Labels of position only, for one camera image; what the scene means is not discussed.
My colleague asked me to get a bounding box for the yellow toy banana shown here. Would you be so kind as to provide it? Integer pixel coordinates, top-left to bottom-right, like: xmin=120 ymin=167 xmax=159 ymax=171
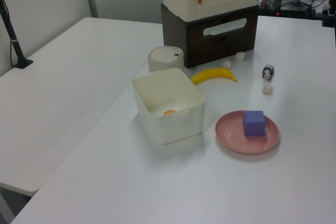
xmin=190 ymin=67 xmax=238 ymax=86

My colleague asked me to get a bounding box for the dark wood drawer cabinet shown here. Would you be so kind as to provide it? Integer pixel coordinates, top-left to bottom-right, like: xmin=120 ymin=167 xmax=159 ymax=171
xmin=160 ymin=3 xmax=259 ymax=69

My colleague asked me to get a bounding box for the black pole stand with clamp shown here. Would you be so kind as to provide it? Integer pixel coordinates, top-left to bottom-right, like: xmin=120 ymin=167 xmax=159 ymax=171
xmin=0 ymin=0 xmax=34 ymax=69

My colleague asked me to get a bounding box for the cream open plastic bin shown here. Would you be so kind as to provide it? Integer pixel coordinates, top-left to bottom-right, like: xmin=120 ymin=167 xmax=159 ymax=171
xmin=131 ymin=67 xmax=206 ymax=145

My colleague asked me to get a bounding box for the black electronics box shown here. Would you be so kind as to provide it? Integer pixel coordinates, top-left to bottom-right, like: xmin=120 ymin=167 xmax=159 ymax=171
xmin=275 ymin=1 xmax=310 ymax=19

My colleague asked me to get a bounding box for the pink plate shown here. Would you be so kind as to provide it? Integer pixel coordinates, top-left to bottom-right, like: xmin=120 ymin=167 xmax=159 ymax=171
xmin=215 ymin=110 xmax=280 ymax=155

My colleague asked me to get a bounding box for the small beige lidded trash can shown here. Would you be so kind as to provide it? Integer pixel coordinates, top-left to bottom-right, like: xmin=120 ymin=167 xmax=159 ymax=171
xmin=147 ymin=46 xmax=185 ymax=73

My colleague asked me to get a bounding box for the black clamp bracket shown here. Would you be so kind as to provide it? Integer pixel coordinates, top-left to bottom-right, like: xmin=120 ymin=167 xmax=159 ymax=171
xmin=316 ymin=8 xmax=336 ymax=28

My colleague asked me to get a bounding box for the panda figurine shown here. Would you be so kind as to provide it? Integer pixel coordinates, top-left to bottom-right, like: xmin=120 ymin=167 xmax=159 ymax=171
xmin=261 ymin=63 xmax=275 ymax=81

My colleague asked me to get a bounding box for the purple cube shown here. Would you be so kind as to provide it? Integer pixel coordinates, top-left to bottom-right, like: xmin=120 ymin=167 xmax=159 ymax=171
xmin=242 ymin=110 xmax=266 ymax=137

